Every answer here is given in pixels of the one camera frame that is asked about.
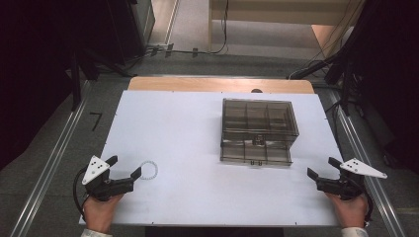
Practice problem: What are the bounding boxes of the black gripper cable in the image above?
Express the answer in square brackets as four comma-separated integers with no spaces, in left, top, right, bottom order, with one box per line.
[72,167,91,221]
[361,186,376,222]

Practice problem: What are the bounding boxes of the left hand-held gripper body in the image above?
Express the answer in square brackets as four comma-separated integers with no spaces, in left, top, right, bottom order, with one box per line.
[81,155,135,202]

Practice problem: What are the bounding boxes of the black floor cable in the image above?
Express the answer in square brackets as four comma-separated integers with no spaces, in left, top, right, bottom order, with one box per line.
[144,0,231,59]

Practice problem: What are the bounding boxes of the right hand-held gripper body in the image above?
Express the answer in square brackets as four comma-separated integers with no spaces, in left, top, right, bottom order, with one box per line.
[315,157,388,201]

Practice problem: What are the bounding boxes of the person's right hand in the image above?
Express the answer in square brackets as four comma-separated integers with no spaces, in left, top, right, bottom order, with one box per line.
[325,192,370,229]

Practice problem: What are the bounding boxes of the aluminium floor rail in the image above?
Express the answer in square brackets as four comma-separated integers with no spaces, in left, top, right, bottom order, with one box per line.
[9,80,92,237]
[328,89,409,237]

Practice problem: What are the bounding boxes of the white board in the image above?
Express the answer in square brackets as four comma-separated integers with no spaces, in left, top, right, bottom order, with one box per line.
[78,90,346,228]

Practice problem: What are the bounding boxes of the white bead bracelet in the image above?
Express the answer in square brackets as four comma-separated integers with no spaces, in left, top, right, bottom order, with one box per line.
[139,160,159,182]

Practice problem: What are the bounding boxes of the wooden table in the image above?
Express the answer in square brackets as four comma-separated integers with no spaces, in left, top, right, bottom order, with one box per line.
[126,76,316,95]

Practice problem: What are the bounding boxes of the person's left hand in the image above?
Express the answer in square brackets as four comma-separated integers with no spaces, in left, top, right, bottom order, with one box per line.
[82,193,125,235]

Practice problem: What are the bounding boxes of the beige wooden shelf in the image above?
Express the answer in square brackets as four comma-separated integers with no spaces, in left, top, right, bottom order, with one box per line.
[208,0,365,53]

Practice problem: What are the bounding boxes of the smoky transparent drawer box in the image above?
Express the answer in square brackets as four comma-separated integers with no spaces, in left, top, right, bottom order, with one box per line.
[219,97,300,167]

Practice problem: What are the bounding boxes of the dark cabinet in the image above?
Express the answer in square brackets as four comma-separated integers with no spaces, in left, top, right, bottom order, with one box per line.
[107,0,156,65]

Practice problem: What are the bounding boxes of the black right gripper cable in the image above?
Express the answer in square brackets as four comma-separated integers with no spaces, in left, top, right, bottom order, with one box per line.
[361,186,376,222]

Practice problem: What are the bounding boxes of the black curtain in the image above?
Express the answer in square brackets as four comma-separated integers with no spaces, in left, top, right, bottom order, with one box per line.
[342,0,419,172]
[0,0,112,171]

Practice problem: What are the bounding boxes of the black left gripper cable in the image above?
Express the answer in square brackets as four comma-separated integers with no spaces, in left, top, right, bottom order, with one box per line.
[72,167,91,221]

